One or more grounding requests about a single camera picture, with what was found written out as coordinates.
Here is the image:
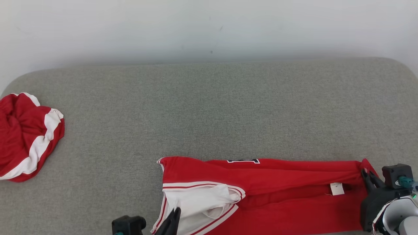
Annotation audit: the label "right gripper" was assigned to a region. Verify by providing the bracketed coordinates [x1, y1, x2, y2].
[360, 169, 409, 231]

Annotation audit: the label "teal right camera connector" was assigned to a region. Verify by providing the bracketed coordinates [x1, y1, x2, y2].
[397, 176, 418, 191]

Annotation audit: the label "red shorts with white stripe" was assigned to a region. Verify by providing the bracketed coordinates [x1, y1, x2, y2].
[0, 92, 65, 182]

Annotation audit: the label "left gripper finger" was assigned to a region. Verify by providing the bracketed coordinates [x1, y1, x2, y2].
[172, 207, 182, 235]
[155, 214, 176, 235]

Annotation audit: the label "red basketball jersey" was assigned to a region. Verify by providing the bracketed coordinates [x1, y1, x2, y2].
[151, 156, 380, 235]

